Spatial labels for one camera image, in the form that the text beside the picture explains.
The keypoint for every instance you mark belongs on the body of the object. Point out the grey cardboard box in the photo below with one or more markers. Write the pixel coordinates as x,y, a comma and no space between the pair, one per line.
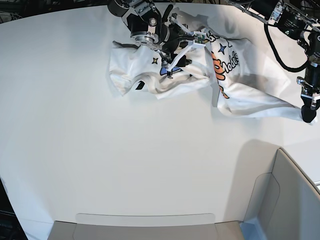
284,205

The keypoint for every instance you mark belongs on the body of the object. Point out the white printed t-shirt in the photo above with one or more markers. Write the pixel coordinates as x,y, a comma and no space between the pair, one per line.
249,81

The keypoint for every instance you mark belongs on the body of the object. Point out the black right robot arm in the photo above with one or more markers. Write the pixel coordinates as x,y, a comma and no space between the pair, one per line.
140,17

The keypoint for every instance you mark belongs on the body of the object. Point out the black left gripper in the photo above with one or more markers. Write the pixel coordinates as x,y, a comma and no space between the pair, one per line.
310,96

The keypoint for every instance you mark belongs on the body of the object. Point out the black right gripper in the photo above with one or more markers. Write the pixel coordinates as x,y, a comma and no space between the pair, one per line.
174,41

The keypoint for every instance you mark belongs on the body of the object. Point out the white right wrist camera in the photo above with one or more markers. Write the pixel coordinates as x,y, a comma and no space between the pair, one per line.
199,40

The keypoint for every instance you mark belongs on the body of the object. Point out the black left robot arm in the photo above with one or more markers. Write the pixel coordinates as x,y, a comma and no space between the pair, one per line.
300,26

